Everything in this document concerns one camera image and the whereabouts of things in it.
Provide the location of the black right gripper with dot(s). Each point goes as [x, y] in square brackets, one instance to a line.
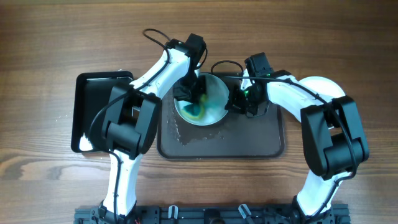
[234, 102]

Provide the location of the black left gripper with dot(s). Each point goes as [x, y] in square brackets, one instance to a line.
[191, 96]

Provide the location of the green yellow sponge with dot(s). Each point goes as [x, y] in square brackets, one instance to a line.
[196, 110]

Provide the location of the white plate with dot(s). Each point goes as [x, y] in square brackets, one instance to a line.
[324, 87]
[217, 96]

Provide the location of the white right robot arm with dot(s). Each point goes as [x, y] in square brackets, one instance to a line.
[334, 142]

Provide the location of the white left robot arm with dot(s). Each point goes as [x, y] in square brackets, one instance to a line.
[126, 126]

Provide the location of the large dark serving tray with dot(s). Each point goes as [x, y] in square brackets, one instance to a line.
[233, 137]

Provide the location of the small black water tray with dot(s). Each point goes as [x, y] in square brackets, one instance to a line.
[92, 93]

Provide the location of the black mounting rail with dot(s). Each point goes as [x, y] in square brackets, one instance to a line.
[202, 214]

